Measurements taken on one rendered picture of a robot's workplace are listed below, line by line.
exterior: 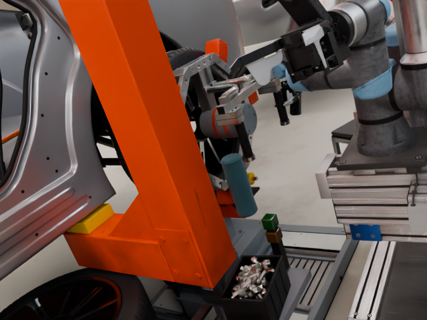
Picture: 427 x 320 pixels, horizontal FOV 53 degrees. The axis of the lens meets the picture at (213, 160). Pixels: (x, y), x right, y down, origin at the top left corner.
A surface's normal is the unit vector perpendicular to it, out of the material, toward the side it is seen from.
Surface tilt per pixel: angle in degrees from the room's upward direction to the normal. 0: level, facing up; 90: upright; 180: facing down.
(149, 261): 90
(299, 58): 90
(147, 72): 90
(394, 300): 0
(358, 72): 90
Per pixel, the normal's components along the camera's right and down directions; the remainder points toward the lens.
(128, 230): -0.52, 0.45
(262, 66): 0.20, 0.25
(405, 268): -0.30, -0.89
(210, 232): 0.80, -0.04
